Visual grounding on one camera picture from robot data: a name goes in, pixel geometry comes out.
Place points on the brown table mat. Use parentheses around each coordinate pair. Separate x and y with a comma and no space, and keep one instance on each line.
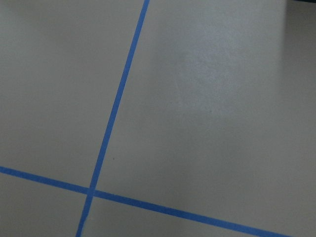
(157,118)

